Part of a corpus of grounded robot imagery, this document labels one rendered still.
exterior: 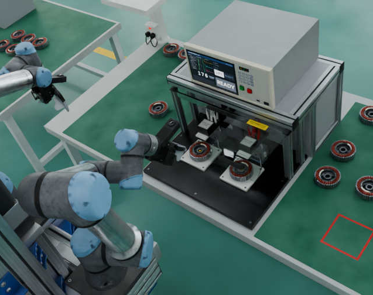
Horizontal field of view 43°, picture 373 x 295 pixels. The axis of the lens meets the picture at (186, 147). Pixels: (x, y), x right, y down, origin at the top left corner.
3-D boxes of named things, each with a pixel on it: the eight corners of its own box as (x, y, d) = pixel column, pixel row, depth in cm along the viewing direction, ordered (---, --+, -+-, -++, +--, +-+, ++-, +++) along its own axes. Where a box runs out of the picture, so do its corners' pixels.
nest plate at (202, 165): (204, 171, 225) (203, 170, 224) (180, 160, 233) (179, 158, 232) (222, 151, 231) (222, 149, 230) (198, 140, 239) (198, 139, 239)
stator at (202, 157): (201, 165, 226) (200, 160, 223) (185, 156, 232) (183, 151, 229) (216, 151, 230) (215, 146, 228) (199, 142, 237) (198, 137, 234)
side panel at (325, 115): (312, 158, 221) (312, 107, 198) (307, 155, 222) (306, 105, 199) (340, 121, 233) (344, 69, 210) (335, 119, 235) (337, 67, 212)
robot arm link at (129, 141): (111, 154, 151) (112, 127, 152) (133, 157, 160) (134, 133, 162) (130, 153, 147) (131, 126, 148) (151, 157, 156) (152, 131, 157)
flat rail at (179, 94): (286, 139, 196) (286, 134, 194) (174, 95, 229) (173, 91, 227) (287, 137, 196) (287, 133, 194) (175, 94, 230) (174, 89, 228)
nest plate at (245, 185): (246, 192, 212) (246, 190, 211) (219, 179, 220) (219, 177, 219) (264, 170, 218) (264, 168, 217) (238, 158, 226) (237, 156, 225)
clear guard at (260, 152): (256, 182, 184) (255, 172, 180) (207, 160, 197) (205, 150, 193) (298, 130, 199) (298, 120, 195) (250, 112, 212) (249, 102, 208)
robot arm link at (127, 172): (114, 189, 158) (116, 157, 159) (146, 190, 155) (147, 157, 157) (104, 188, 150) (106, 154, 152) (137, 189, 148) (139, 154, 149)
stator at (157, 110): (170, 115, 259) (168, 110, 257) (150, 120, 259) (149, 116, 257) (167, 103, 267) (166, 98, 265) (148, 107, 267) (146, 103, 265)
